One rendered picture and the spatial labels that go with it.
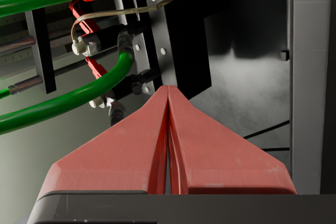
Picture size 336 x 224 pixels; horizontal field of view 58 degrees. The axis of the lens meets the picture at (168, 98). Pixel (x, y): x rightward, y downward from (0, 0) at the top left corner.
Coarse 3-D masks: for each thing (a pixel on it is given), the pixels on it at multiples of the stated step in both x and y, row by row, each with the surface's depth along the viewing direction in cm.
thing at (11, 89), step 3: (6, 87) 54; (9, 87) 54; (12, 87) 54; (0, 90) 53; (3, 90) 53; (6, 90) 54; (9, 90) 54; (12, 90) 54; (15, 90) 54; (0, 93) 53; (3, 93) 53; (6, 93) 54; (9, 93) 54; (12, 93) 54; (15, 93) 55; (0, 96) 53; (3, 96) 53; (6, 96) 54
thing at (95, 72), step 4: (92, 60) 47; (88, 64) 48; (92, 64) 47; (96, 64) 47; (100, 64) 47; (92, 68) 47; (96, 68) 46; (100, 68) 46; (92, 72) 47; (96, 72) 46; (100, 72) 46; (104, 72) 46; (96, 76) 46
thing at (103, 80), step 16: (128, 32) 40; (0, 48) 48; (16, 48) 49; (128, 48) 33; (128, 64) 30; (96, 80) 26; (112, 80) 27; (64, 96) 24; (80, 96) 24; (96, 96) 25; (16, 112) 22; (32, 112) 23; (48, 112) 23; (64, 112) 24; (0, 128) 22; (16, 128) 22
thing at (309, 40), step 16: (304, 0) 31; (320, 0) 30; (304, 16) 32; (320, 16) 31; (304, 32) 33; (320, 32) 31; (304, 48) 33; (320, 48) 32; (304, 64) 34; (320, 64) 33; (304, 80) 35; (320, 80) 33; (304, 96) 36; (320, 96) 34; (304, 112) 37; (320, 112) 35; (304, 128) 37; (320, 128) 36; (304, 144) 38; (320, 144) 37; (304, 160) 39; (320, 160) 38; (304, 176) 41; (320, 176) 39; (304, 192) 42; (320, 192) 40
